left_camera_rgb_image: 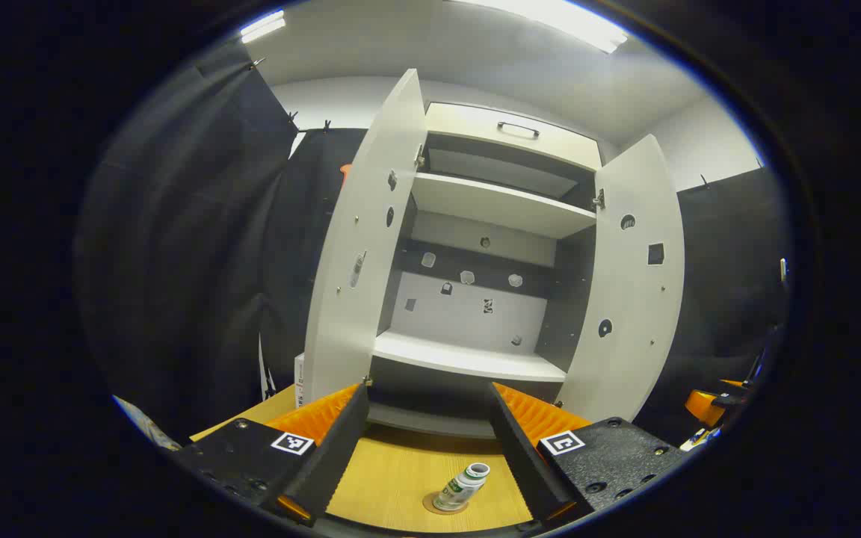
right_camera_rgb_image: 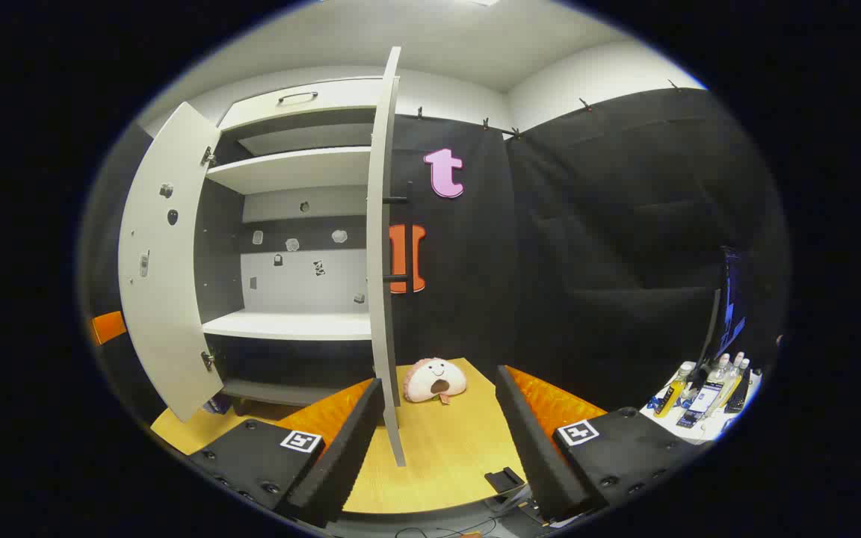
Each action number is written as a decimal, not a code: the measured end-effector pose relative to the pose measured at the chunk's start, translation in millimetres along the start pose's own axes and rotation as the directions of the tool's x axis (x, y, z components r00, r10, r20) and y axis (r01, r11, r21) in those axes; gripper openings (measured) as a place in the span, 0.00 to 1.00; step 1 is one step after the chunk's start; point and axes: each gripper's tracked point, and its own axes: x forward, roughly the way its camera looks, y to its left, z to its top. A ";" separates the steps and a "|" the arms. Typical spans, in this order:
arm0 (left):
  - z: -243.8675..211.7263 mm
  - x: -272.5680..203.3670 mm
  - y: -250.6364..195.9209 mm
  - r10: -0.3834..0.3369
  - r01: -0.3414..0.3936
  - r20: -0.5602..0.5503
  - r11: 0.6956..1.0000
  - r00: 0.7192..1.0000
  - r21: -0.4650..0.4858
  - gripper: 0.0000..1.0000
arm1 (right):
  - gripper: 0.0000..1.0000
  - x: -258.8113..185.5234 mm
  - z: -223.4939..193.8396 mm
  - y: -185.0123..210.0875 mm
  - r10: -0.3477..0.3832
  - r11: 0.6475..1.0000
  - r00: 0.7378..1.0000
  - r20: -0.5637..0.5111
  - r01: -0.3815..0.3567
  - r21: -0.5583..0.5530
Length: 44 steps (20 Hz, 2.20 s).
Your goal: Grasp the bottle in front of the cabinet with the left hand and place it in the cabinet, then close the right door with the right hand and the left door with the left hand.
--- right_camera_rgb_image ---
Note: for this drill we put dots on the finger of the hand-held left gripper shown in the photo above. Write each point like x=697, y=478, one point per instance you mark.
x=107, y=327

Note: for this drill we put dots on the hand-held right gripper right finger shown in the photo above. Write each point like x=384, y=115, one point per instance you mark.
x=535, y=448

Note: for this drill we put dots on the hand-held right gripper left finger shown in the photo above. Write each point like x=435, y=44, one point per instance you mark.
x=348, y=456

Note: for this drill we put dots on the small black stand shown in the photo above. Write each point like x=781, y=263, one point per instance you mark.
x=505, y=478

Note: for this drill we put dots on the pink smiling plush toy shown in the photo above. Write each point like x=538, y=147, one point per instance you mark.
x=430, y=381

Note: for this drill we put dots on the white open-shelf cabinet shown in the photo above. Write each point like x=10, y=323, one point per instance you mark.
x=288, y=325

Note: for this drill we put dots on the blue label packet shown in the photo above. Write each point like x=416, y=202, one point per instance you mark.
x=707, y=400

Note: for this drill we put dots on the black backdrop cloth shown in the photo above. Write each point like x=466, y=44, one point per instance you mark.
x=587, y=261

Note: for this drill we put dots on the clear plastic bottle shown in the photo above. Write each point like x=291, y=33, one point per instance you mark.
x=718, y=371
x=739, y=370

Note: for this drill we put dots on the black remote control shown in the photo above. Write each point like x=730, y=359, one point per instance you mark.
x=737, y=396

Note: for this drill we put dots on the white cabinet drawer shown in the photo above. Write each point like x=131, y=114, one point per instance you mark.
x=266, y=108

